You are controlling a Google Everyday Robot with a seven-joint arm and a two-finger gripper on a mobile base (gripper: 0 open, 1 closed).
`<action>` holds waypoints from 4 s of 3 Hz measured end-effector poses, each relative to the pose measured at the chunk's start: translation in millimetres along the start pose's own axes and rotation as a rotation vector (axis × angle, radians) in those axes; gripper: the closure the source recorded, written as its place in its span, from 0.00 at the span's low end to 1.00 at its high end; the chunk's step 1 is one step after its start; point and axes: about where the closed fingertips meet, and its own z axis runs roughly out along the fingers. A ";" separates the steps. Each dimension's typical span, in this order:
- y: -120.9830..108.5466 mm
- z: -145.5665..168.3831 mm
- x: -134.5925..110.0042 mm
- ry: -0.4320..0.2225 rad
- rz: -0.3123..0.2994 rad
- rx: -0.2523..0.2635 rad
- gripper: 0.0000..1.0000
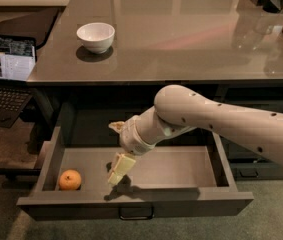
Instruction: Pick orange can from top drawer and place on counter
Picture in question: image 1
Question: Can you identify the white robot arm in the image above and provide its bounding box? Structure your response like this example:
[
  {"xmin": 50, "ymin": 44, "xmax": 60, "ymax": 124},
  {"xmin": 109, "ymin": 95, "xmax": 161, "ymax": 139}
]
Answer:
[{"xmin": 108, "ymin": 85, "xmax": 283, "ymax": 186}]

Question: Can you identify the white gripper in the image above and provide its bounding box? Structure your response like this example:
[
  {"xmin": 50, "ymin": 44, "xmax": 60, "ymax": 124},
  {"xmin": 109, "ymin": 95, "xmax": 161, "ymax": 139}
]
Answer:
[{"xmin": 107, "ymin": 115, "xmax": 154, "ymax": 185}]

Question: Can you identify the metal drawer handle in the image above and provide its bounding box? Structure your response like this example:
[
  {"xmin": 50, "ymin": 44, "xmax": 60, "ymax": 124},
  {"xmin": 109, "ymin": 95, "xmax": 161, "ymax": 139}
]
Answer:
[{"xmin": 118, "ymin": 207, "xmax": 154, "ymax": 220}]

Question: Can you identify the white ceramic bowl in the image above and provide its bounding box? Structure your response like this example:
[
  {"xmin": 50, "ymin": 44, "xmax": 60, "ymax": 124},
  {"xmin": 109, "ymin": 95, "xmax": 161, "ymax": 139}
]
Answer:
[{"xmin": 76, "ymin": 22, "xmax": 115, "ymax": 54}]

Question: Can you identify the grey side drawer cabinet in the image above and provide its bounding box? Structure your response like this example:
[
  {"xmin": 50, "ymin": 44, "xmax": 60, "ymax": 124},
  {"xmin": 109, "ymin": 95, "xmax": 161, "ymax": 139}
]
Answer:
[{"xmin": 213, "ymin": 85, "xmax": 283, "ymax": 180}]

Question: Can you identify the orange fruit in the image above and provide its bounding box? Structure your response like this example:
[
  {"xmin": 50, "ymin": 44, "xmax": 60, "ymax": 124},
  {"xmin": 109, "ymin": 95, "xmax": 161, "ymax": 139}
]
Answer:
[{"xmin": 59, "ymin": 170, "xmax": 82, "ymax": 190}]

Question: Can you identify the open grey top drawer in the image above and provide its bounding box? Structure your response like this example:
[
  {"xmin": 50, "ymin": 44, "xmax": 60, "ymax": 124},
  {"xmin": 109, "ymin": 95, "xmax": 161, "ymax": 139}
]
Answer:
[{"xmin": 17, "ymin": 102, "xmax": 254, "ymax": 220}]

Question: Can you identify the black laptop computer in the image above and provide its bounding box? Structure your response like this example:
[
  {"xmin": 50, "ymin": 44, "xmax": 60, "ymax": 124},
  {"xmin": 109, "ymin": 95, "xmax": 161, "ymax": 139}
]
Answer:
[{"xmin": 0, "ymin": 35, "xmax": 37, "ymax": 128}]

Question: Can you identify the black chair base leg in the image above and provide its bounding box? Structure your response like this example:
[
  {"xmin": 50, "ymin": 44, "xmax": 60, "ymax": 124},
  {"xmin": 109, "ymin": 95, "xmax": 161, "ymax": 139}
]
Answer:
[{"xmin": 0, "ymin": 168, "xmax": 41, "ymax": 180}]

